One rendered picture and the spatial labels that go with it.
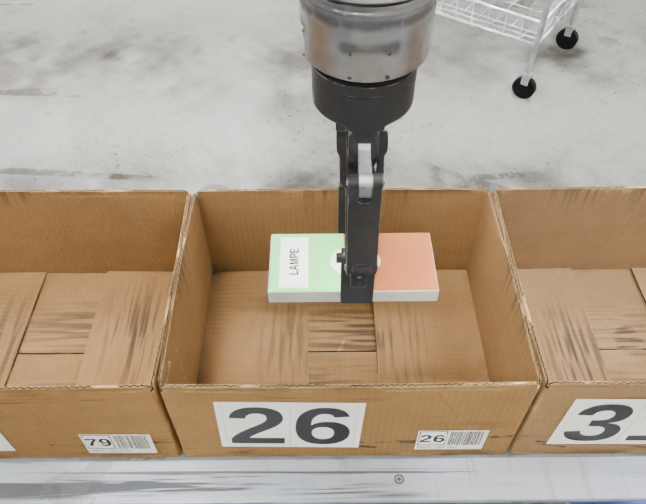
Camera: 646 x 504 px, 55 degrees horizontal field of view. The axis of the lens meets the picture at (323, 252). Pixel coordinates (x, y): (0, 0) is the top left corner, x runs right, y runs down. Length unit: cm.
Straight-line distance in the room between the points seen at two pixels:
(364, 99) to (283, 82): 250
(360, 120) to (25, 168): 234
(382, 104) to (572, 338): 57
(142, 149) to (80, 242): 171
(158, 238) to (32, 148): 192
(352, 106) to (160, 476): 52
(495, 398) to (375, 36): 42
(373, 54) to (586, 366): 60
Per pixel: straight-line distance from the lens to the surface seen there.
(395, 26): 40
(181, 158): 256
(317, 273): 59
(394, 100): 44
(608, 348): 94
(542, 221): 91
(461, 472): 79
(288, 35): 328
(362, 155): 45
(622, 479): 85
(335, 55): 41
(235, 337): 87
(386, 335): 87
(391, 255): 61
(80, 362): 91
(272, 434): 73
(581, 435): 80
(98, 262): 98
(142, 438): 76
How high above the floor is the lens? 161
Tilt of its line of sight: 49 degrees down
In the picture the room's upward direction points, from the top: straight up
